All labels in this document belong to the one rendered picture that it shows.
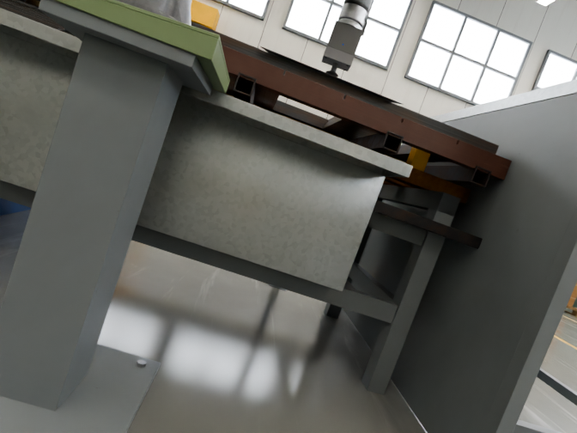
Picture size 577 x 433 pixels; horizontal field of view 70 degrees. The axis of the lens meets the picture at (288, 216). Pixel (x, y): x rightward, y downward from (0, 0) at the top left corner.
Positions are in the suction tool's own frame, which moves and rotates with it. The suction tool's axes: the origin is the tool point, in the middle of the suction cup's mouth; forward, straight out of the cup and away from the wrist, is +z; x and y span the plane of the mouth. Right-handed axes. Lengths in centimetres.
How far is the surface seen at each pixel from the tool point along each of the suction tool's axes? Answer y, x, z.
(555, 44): -487, -870, -484
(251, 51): 23.6, 4.2, 1.3
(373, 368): -45, -4, 79
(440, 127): -36.2, -2.1, 1.3
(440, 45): -226, -843, -376
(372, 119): -15.0, 4.6, 7.6
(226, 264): 11, 1, 62
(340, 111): -5.6, 5.5, 8.6
